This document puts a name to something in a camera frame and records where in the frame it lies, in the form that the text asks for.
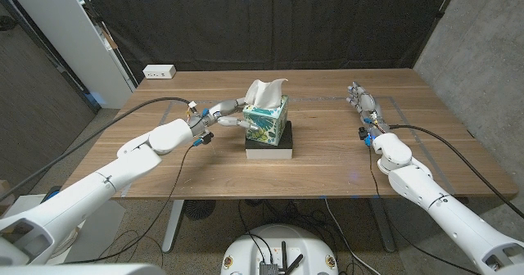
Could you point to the grey table leg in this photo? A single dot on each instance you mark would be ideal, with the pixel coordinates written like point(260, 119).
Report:
point(385, 230)

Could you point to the dark grey fabric mat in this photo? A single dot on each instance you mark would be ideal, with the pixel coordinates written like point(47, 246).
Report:
point(266, 21)

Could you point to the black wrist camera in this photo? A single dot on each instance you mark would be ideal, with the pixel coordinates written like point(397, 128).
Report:
point(207, 138)
point(363, 133)

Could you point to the black backdrop stand pole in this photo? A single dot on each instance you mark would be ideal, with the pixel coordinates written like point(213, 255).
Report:
point(444, 5)

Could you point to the brown cardboard box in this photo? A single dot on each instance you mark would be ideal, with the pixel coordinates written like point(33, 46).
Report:
point(4, 189)

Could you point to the white power strip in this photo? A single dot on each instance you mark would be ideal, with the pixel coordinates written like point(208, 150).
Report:
point(159, 71)

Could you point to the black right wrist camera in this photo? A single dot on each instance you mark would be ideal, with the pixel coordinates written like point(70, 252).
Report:
point(363, 133)

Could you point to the black round fan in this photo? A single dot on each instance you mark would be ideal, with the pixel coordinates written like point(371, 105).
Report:
point(199, 209)

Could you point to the tilted black antenna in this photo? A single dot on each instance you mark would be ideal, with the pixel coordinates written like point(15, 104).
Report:
point(295, 263)

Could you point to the upright black antenna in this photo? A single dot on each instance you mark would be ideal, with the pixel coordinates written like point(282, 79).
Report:
point(283, 254)

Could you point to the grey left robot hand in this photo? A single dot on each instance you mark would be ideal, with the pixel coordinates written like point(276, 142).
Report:
point(209, 117)

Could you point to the teal leaf print tissue box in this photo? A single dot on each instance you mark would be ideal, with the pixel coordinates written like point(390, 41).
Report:
point(266, 123)

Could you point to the white table leg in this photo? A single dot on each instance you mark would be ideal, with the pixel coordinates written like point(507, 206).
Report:
point(174, 226)

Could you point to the black and white block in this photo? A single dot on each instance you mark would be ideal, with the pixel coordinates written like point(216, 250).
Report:
point(268, 153)

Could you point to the white cabinet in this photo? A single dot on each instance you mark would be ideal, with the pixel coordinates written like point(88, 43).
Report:
point(69, 33)

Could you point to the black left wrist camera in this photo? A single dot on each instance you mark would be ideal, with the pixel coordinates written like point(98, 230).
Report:
point(207, 138)

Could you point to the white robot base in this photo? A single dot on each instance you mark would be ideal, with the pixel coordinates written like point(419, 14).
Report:
point(303, 246)

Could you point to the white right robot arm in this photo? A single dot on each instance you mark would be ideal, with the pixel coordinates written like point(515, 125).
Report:
point(450, 213)

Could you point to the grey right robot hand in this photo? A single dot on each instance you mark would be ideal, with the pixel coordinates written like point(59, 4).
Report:
point(366, 103)

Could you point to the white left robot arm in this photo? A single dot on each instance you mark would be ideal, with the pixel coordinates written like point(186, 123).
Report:
point(102, 185)

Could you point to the grey electronics box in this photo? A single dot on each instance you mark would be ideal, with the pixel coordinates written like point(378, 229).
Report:
point(268, 269)

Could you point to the white robot torso edge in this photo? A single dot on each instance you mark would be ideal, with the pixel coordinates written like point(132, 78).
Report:
point(82, 269)

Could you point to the white tissue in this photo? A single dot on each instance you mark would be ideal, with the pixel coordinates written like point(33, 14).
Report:
point(266, 93)

